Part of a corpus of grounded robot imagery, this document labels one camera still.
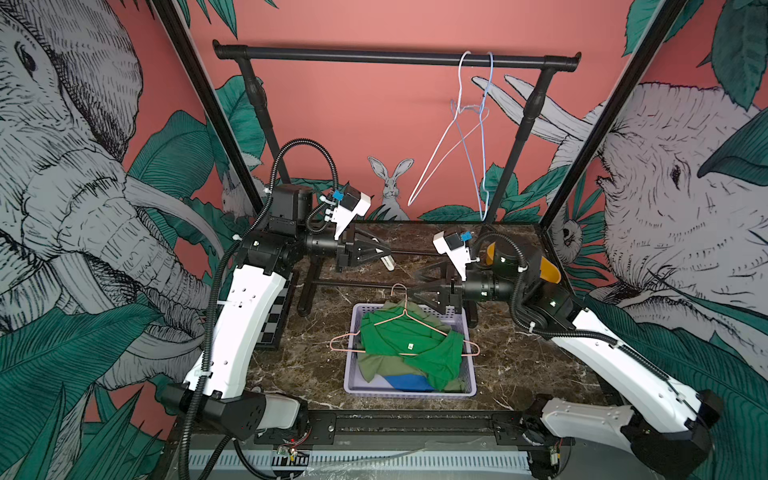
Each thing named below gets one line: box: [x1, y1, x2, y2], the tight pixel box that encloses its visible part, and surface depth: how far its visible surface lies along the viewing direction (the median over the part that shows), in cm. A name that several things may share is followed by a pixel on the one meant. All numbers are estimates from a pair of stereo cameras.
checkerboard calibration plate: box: [255, 273, 294, 349], surface depth 90 cm
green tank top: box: [361, 306, 465, 391], surface depth 78 cm
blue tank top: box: [384, 374, 434, 392], surface depth 80 cm
